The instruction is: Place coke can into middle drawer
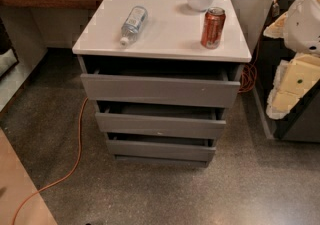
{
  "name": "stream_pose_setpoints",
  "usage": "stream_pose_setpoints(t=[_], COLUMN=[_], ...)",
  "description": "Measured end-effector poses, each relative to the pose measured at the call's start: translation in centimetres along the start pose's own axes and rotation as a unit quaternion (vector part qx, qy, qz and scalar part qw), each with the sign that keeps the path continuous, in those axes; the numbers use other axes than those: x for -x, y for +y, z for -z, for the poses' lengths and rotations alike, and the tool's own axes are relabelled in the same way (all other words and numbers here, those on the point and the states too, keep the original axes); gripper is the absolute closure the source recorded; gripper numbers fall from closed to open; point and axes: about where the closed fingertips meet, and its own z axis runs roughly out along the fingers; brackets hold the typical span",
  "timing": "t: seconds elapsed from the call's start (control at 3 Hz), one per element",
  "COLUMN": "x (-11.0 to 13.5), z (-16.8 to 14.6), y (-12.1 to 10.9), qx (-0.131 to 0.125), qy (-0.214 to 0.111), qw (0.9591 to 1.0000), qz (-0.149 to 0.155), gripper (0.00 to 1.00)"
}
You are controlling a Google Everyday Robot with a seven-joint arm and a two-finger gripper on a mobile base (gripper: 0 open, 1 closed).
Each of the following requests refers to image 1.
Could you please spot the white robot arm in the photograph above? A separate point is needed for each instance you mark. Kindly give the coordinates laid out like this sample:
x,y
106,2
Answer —
x,y
299,27

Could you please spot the grey drawer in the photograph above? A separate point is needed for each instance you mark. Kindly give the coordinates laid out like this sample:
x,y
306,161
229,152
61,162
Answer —
x,y
161,147
157,90
161,120

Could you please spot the grey cushion at left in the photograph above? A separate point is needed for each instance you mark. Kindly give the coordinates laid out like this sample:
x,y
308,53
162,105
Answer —
x,y
7,61

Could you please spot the grey top drawer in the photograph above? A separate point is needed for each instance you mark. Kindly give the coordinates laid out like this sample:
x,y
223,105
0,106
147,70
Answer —
x,y
157,90

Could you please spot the grey drawer cabinet white top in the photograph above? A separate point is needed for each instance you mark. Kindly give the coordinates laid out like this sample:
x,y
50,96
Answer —
x,y
168,47

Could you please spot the clear plastic water bottle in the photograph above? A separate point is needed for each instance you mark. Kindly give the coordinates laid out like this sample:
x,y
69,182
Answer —
x,y
133,25

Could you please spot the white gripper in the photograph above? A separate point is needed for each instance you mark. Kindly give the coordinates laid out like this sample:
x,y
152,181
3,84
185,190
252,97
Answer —
x,y
302,25

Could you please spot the red coke can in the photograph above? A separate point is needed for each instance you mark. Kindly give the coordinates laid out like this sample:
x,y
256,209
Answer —
x,y
213,26

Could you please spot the grey bottom drawer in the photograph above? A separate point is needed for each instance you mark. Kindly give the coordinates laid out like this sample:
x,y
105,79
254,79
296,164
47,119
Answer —
x,y
161,147

